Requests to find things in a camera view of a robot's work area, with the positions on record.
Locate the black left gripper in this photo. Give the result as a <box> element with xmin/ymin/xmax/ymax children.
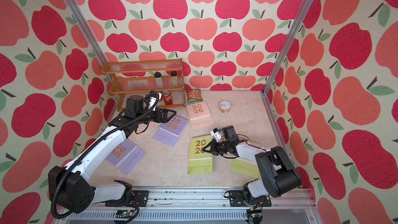
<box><xmin>136</xmin><ymin>105</ymin><xmax>176</xmax><ymax>124</ymax></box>

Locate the green calendar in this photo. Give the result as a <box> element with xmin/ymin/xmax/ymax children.
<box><xmin>231</xmin><ymin>139</ymin><xmax>262</xmax><ymax>179</ymax></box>
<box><xmin>188</xmin><ymin>135</ymin><xmax>213</xmax><ymax>175</ymax></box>

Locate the pink calendar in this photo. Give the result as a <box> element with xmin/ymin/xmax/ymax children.
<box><xmin>186</xmin><ymin>101</ymin><xmax>214</xmax><ymax>130</ymax></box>
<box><xmin>130</xmin><ymin>122</ymin><xmax>160</xmax><ymax>141</ymax></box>

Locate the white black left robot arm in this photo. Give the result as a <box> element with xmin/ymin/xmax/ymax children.
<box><xmin>48</xmin><ymin>91</ymin><xmax>176</xmax><ymax>223</ymax></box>

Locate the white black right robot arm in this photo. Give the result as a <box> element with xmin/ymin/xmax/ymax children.
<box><xmin>201</xmin><ymin>125</ymin><xmax>302</xmax><ymax>208</ymax></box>

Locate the purple calendar centre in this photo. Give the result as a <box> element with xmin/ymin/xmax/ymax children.
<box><xmin>153</xmin><ymin>115</ymin><xmax>188</xmax><ymax>147</ymax></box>

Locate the purple calendar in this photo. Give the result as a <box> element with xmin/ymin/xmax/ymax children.
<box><xmin>106</xmin><ymin>139</ymin><xmax>146</xmax><ymax>175</ymax></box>
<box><xmin>153</xmin><ymin>115</ymin><xmax>188</xmax><ymax>147</ymax></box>

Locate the red soda can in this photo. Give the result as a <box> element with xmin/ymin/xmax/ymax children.
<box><xmin>162</xmin><ymin>91</ymin><xmax>173</xmax><ymax>105</ymax></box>

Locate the green orange snack packet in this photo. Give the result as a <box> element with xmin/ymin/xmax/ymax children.
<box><xmin>187</xmin><ymin>89</ymin><xmax>203</xmax><ymax>104</ymax></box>

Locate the small yellow pull-tab can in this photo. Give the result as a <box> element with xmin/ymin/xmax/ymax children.
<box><xmin>219</xmin><ymin>101</ymin><xmax>231</xmax><ymax>114</ymax></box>

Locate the left glass spice jar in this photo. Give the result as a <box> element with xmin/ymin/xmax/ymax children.
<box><xmin>154</xmin><ymin>72</ymin><xmax>164</xmax><ymax>89</ymax></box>

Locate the glass spice jar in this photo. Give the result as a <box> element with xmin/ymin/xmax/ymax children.
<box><xmin>171</xmin><ymin>71</ymin><xmax>179</xmax><ymax>88</ymax></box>
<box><xmin>154</xmin><ymin>72</ymin><xmax>164</xmax><ymax>89</ymax></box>

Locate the right glass spice jar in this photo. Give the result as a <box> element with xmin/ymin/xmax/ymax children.
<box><xmin>171</xmin><ymin>71</ymin><xmax>179</xmax><ymax>88</ymax></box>

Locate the wooden three-tier shelf rack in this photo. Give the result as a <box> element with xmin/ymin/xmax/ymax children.
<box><xmin>102</xmin><ymin>59</ymin><xmax>186</xmax><ymax>111</ymax></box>

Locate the purple calendar left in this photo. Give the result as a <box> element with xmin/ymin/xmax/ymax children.
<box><xmin>106</xmin><ymin>139</ymin><xmax>146</xmax><ymax>175</ymax></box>

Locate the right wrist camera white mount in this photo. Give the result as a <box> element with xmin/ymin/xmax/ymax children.
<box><xmin>210</xmin><ymin>128</ymin><xmax>224</xmax><ymax>143</ymax></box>

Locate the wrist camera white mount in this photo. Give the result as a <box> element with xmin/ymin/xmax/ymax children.
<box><xmin>148</xmin><ymin>91</ymin><xmax>160</xmax><ymax>111</ymax></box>
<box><xmin>210</xmin><ymin>128</ymin><xmax>224</xmax><ymax>143</ymax></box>

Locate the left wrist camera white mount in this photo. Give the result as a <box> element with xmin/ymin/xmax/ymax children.
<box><xmin>148</xmin><ymin>91</ymin><xmax>160</xmax><ymax>111</ymax></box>

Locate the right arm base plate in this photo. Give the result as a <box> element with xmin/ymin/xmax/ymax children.
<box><xmin>224</xmin><ymin>189</ymin><xmax>272</xmax><ymax>208</ymax></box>

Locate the aluminium front rail frame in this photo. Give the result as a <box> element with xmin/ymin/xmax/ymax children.
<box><xmin>51</xmin><ymin>187</ymin><xmax>322</xmax><ymax>224</ymax></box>

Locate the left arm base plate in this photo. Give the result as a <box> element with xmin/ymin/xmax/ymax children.
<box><xmin>105</xmin><ymin>189</ymin><xmax>149</xmax><ymax>207</ymax></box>

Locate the left aluminium corner post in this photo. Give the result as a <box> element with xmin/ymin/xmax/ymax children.
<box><xmin>64</xmin><ymin>0</ymin><xmax>107</xmax><ymax>66</ymax></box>

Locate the aluminium corner post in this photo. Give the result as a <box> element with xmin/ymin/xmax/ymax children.
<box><xmin>64</xmin><ymin>0</ymin><xmax>107</xmax><ymax>66</ymax></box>
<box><xmin>261</xmin><ymin>0</ymin><xmax>314</xmax><ymax>98</ymax></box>

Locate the right aluminium corner post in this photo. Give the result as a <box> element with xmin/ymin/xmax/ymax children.
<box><xmin>261</xmin><ymin>0</ymin><xmax>314</xmax><ymax>98</ymax></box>

